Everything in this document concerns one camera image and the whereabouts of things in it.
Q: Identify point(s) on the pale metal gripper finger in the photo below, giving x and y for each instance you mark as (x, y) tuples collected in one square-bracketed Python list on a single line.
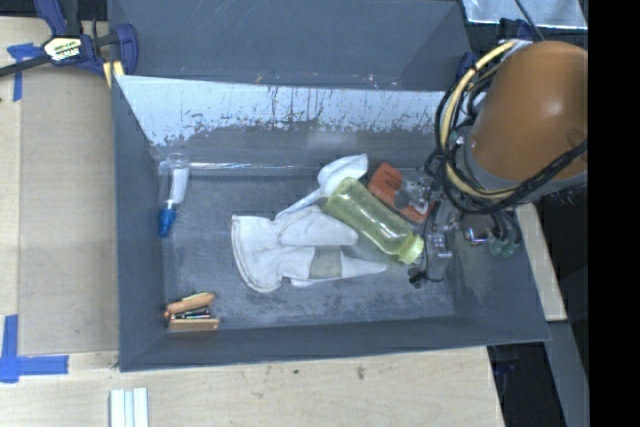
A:
[(440, 265)]

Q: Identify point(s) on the yellow-green clear plastic bottle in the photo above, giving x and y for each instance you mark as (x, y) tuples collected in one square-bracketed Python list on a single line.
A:
[(370, 217)]

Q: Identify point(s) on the white cloth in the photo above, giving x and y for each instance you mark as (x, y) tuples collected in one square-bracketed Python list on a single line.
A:
[(295, 240)]

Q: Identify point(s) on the grey metal bin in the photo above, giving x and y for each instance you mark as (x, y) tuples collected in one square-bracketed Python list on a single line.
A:
[(280, 40)]

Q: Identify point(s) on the clear tube with blue tip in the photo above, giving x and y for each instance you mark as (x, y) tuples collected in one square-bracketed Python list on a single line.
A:
[(175, 187)]

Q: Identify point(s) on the pale wood flat board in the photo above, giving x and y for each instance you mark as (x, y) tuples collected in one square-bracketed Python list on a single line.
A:
[(65, 215)]

